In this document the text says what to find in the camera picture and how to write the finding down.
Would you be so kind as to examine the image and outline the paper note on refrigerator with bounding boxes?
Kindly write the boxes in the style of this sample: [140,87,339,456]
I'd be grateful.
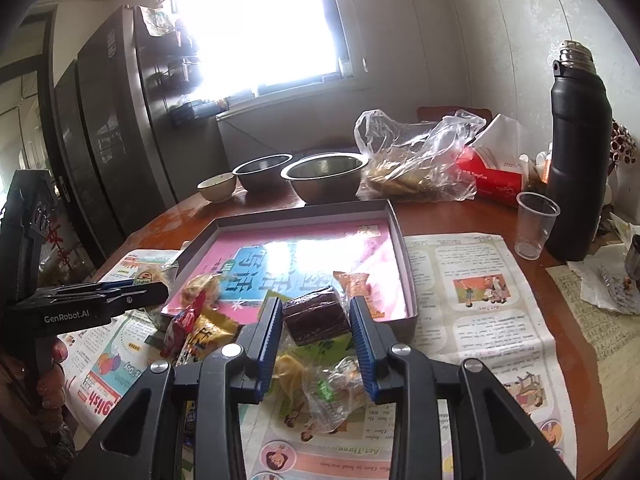
[139,6,177,37]

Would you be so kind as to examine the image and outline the long red snack packet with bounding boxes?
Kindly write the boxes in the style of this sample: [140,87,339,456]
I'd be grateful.
[160,292,208,356]

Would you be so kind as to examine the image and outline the small ceramic bowl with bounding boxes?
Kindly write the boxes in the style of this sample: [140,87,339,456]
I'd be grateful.
[197,172,237,204]

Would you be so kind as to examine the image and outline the crumpled white paper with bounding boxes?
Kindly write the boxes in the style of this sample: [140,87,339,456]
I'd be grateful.
[567,247,640,316]

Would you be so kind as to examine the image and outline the dark refrigerator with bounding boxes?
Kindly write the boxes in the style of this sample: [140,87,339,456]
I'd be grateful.
[52,4,223,261]

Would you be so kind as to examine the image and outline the yellow snack packet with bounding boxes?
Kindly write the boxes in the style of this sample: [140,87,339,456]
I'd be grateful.
[175,312,241,366]

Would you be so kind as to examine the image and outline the handwritten paper sheet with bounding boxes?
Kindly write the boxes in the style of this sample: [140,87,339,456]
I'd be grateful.
[546,260,640,453]

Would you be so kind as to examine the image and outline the green snack packet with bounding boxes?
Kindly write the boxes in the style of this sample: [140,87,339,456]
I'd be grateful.
[280,332,352,362]

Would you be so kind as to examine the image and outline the brown spotted ornament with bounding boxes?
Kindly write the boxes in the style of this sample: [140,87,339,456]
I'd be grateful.
[611,122,639,166]

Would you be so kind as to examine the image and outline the black thermos bottle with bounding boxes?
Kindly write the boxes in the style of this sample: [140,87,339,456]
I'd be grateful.
[544,40,613,262]

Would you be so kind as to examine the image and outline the clear wrapped pastry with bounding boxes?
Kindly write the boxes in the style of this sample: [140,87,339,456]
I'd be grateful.
[300,355,372,433]

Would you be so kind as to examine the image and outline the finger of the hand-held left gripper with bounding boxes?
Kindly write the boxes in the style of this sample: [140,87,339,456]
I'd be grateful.
[47,281,152,295]
[107,282,170,318]

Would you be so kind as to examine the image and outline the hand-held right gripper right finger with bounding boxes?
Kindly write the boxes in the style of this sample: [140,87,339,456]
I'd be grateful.
[348,296,576,480]

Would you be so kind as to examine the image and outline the window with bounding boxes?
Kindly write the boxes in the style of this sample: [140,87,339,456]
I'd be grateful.
[172,0,368,101]

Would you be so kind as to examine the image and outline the steel bowl with food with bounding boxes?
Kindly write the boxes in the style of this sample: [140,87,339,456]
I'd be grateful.
[280,152,369,205]

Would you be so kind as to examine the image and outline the small metal cup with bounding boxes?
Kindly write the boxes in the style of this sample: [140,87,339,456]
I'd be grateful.
[625,234,640,281]

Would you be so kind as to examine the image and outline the person's left hand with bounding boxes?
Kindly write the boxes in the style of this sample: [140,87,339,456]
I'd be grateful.
[31,336,71,441]

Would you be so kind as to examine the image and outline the clear packet of golden crisps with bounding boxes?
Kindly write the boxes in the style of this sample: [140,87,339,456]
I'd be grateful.
[181,274,223,318]

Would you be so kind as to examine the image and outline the clear plastic bag of flatbread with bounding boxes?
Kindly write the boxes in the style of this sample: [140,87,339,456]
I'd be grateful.
[354,109,488,203]

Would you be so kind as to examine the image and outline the grey cardboard tray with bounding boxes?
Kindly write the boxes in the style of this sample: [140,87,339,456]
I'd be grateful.
[169,199,418,336]

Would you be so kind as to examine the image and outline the orange snack packet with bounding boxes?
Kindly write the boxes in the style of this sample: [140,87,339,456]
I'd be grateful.
[332,270,373,318]

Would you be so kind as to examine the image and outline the red and white tissue pack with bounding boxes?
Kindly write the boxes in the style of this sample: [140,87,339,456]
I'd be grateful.
[452,114,533,208]

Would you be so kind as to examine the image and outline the illustrated newspaper sheet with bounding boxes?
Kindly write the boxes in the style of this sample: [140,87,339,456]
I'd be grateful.
[62,249,182,431]
[240,234,576,480]

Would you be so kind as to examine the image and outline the clear plastic cup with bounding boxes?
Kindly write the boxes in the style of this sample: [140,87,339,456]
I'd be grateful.
[515,191,561,261]

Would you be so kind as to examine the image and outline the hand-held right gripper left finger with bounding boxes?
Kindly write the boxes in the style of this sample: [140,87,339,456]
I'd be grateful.
[65,296,285,480]

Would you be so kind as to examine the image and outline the empty steel bowl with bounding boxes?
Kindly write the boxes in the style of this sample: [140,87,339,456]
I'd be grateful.
[232,153,295,193]

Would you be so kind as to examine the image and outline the brown cake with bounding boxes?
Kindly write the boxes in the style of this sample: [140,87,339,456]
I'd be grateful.
[282,285,351,347]

